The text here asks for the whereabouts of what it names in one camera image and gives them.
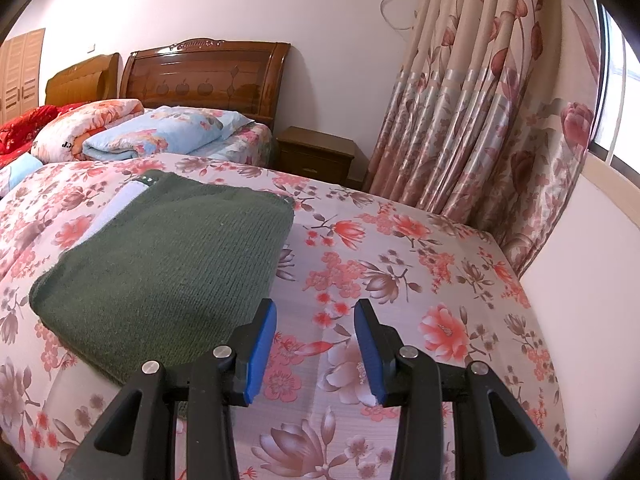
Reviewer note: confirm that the dark wooden nightstand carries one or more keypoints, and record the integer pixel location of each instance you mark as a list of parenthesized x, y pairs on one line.
[(315, 155)]

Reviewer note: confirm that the folded pink floral quilt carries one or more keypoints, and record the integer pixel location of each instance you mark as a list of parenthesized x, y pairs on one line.
[(75, 130)]

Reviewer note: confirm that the light wooden wardrobe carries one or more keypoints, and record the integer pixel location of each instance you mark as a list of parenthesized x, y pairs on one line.
[(22, 75)]

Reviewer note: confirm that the green and white knit sweater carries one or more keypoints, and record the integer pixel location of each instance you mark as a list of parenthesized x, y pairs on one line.
[(175, 260)]

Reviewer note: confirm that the window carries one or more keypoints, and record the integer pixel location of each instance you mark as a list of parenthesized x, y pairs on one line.
[(620, 110)]

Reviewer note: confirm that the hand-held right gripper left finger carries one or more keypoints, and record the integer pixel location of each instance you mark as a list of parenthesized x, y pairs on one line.
[(260, 355)]

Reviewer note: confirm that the light blue floral pillow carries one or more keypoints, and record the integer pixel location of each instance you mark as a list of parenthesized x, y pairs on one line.
[(165, 132)]

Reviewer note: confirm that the red blanket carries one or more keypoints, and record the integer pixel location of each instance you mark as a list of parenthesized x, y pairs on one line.
[(15, 135)]

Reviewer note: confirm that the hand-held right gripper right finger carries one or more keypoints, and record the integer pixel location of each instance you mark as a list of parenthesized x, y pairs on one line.
[(372, 360)]

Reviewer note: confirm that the dark glossy wooden headboard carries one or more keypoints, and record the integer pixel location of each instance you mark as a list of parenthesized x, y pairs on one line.
[(200, 80)]

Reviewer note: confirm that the floral bed sheet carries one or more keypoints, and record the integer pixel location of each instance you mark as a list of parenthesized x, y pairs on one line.
[(400, 270)]

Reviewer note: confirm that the floral pink curtain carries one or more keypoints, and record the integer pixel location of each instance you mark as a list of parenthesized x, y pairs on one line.
[(475, 110)]

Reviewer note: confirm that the light brown wooden headboard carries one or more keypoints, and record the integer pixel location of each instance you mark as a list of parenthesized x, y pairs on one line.
[(80, 80)]

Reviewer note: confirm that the light blue cloth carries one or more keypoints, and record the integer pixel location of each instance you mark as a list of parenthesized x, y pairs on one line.
[(27, 170)]

